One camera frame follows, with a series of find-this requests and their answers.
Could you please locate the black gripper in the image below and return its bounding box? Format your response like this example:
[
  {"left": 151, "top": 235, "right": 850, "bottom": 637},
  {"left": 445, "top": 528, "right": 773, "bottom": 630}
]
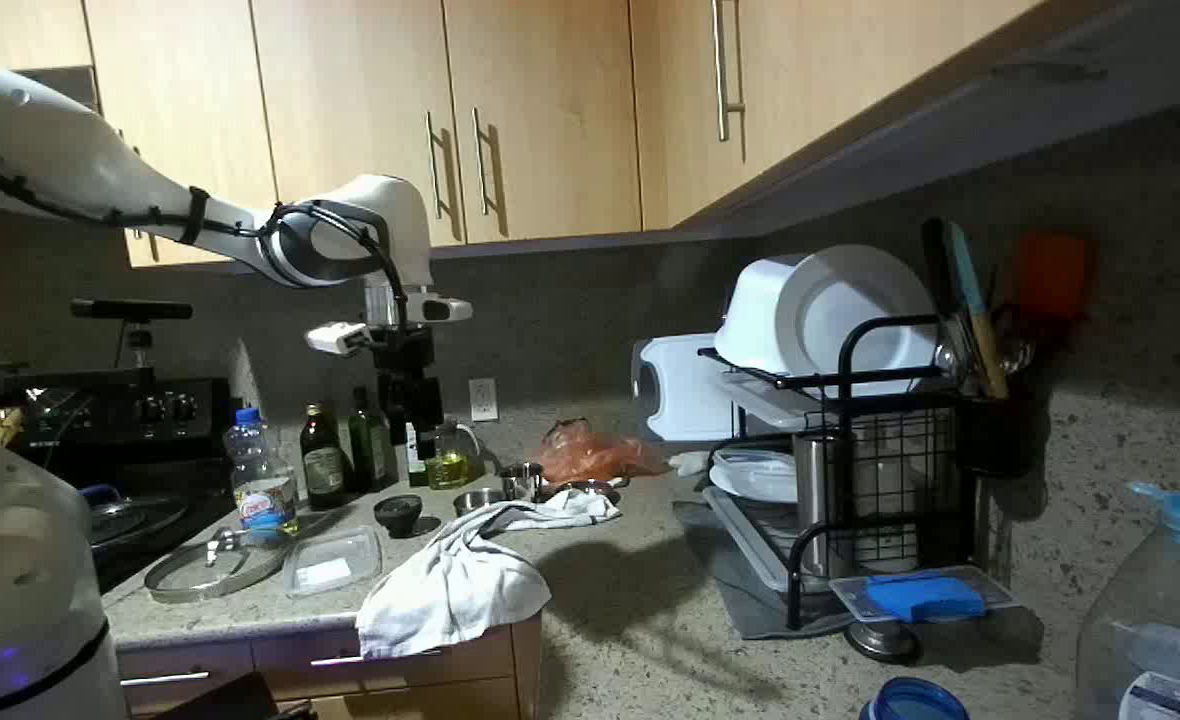
[{"left": 373, "top": 329, "right": 445, "bottom": 431}]

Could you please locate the white towel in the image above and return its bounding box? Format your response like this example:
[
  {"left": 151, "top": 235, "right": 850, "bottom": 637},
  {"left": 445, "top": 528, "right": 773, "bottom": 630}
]
[{"left": 352, "top": 490, "right": 620, "bottom": 661}]

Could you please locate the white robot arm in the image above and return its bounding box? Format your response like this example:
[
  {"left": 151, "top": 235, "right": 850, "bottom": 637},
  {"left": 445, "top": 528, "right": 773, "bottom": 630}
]
[{"left": 0, "top": 69, "right": 470, "bottom": 720}]

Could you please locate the green glass bottle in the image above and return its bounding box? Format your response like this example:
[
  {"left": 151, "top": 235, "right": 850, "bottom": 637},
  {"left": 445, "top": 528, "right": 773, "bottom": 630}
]
[{"left": 350, "top": 388, "right": 393, "bottom": 494}]

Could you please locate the olive oil bottle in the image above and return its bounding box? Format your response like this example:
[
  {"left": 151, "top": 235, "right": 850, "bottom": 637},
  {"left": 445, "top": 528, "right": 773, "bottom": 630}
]
[{"left": 404, "top": 422, "right": 430, "bottom": 490}]

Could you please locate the round oil jar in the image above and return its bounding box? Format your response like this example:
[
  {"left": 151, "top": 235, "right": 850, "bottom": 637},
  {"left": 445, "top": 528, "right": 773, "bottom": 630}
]
[{"left": 430, "top": 424, "right": 484, "bottom": 490}]

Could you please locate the dark glass bottle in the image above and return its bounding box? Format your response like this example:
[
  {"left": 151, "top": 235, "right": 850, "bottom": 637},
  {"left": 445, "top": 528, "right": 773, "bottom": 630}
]
[{"left": 300, "top": 405, "right": 350, "bottom": 510}]

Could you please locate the small black bowl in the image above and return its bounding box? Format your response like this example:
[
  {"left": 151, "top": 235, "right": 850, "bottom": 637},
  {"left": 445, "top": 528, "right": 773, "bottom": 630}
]
[{"left": 373, "top": 495, "right": 425, "bottom": 540}]

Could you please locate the orange plastic bag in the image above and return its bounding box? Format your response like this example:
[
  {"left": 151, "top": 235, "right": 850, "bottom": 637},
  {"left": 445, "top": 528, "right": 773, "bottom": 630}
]
[{"left": 537, "top": 415, "right": 663, "bottom": 486}]

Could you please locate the plastic water bottle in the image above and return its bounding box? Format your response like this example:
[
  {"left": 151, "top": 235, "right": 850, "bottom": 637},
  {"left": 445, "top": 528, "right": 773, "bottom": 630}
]
[{"left": 226, "top": 405, "right": 297, "bottom": 546}]

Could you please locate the clear plastic container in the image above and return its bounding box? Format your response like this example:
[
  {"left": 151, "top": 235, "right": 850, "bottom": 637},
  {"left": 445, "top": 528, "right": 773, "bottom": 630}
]
[{"left": 289, "top": 528, "right": 381, "bottom": 597}]

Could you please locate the black stove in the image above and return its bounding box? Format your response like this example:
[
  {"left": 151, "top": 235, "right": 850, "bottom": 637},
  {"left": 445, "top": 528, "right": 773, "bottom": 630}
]
[{"left": 0, "top": 296, "right": 242, "bottom": 592}]

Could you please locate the glass pot lid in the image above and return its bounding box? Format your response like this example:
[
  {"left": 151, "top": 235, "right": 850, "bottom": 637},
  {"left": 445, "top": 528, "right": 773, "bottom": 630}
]
[{"left": 143, "top": 531, "right": 285, "bottom": 604}]

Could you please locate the white plastic jug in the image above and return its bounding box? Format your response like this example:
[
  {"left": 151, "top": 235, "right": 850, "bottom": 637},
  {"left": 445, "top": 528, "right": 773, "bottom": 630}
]
[{"left": 636, "top": 334, "right": 735, "bottom": 444}]

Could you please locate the white bowl in rack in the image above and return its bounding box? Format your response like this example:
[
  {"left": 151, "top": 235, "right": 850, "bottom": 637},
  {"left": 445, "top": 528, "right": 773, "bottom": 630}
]
[{"left": 715, "top": 260, "right": 813, "bottom": 378}]

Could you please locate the clear plastic lid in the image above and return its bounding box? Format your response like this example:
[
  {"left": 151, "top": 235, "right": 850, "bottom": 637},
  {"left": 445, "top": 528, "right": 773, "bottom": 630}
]
[{"left": 709, "top": 449, "right": 796, "bottom": 505}]

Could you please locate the grey drying mat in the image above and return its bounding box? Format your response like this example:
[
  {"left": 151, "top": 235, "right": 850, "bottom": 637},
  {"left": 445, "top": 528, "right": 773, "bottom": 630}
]
[{"left": 674, "top": 500, "right": 853, "bottom": 641}]

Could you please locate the white plate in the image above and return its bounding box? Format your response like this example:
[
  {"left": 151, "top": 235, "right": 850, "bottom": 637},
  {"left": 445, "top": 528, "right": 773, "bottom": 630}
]
[{"left": 793, "top": 246, "right": 937, "bottom": 396}]

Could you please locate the black dish rack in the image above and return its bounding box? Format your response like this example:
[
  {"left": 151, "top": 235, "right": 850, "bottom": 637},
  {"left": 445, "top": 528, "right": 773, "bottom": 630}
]
[{"left": 698, "top": 314, "right": 1021, "bottom": 633}]

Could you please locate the blue round lid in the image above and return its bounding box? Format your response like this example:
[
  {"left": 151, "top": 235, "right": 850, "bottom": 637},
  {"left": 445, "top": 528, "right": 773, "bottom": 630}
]
[{"left": 862, "top": 676, "right": 971, "bottom": 720}]

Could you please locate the orange spatula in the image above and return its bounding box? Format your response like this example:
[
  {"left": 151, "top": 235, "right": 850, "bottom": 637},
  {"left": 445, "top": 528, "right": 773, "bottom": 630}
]
[{"left": 1013, "top": 232, "right": 1092, "bottom": 329}]

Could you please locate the large clear water jug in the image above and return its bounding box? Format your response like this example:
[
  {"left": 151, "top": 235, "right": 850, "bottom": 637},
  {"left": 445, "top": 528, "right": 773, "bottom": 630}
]
[{"left": 1074, "top": 479, "right": 1180, "bottom": 720}]

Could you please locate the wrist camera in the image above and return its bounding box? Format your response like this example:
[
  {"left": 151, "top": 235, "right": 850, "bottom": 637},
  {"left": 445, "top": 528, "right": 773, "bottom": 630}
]
[{"left": 305, "top": 296, "right": 471, "bottom": 357}]

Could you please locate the teal handled utensil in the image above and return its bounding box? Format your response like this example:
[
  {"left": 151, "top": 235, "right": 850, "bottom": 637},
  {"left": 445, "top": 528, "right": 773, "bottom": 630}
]
[{"left": 944, "top": 219, "right": 1009, "bottom": 399}]

